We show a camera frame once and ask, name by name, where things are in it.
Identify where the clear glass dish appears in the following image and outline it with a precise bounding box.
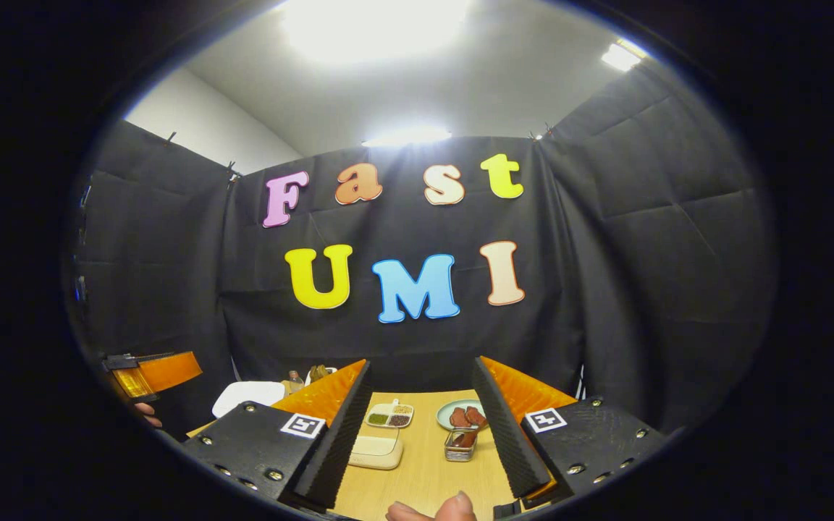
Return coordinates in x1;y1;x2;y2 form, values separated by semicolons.
348;434;404;471

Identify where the long ceiling light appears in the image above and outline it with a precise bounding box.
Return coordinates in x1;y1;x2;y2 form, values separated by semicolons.
361;129;452;148

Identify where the large ceiling light panel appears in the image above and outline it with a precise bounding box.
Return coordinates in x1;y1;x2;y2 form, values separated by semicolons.
279;0;473;63

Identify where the white divided bean plate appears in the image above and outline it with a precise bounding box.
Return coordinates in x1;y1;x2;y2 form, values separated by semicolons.
364;399;415;429

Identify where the black backdrop cloth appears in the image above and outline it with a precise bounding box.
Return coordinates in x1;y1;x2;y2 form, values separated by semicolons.
62;62;778;435

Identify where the metal wire chopstick holder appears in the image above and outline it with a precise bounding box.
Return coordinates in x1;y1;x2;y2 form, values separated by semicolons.
445;427;479;462

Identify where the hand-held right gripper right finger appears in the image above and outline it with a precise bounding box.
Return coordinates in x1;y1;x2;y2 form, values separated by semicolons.
472;356;667;507

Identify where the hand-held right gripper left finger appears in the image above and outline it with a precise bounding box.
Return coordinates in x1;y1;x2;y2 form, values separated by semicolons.
184;360;373;511

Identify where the ceiling tube light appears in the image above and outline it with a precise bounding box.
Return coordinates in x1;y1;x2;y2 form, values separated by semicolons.
600;40;648;73

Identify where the pale green round plate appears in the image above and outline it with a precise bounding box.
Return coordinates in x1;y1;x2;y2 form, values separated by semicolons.
437;399;488;432

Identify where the white rice cooker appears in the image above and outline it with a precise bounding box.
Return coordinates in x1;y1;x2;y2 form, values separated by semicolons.
212;381;287;419

